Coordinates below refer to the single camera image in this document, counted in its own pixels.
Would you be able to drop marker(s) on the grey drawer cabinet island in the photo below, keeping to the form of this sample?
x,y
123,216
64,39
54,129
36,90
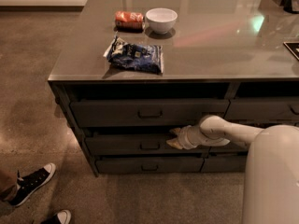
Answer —
x,y
218,49

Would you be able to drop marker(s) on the white ceramic bowl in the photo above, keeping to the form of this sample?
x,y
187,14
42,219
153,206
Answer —
x,y
161,20

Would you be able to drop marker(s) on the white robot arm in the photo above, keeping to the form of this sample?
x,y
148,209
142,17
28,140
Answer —
x,y
271,189

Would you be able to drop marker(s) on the blue chip bag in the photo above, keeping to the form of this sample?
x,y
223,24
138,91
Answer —
x,y
129,56

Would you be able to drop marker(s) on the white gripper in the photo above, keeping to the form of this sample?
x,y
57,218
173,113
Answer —
x,y
186,137

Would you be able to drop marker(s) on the red soda can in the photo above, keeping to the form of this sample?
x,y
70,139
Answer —
x,y
129,20

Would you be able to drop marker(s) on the brown trouser leg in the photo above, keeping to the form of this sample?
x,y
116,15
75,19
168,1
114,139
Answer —
x,y
8,186

